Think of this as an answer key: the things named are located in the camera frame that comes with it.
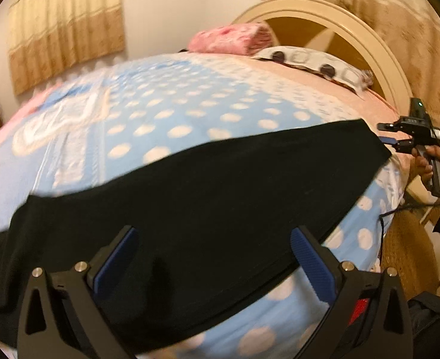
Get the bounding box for black trousers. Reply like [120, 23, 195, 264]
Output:
[0, 120, 391, 354]

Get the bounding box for right hand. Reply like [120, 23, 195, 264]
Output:
[412, 146, 440, 191]

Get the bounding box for white grey patterned pillow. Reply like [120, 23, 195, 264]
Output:
[252, 46, 374, 96]

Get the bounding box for wicker chair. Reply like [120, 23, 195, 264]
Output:
[381, 207, 440, 299]

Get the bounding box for cream wooden headboard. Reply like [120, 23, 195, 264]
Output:
[234, 0, 412, 114]

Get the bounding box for pink floral folded blanket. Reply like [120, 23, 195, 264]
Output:
[187, 23, 273, 56]

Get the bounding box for blue pink patterned bedspread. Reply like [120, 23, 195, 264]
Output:
[0, 54, 409, 358]

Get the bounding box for beige window curtain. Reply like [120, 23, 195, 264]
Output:
[8, 0, 125, 95]

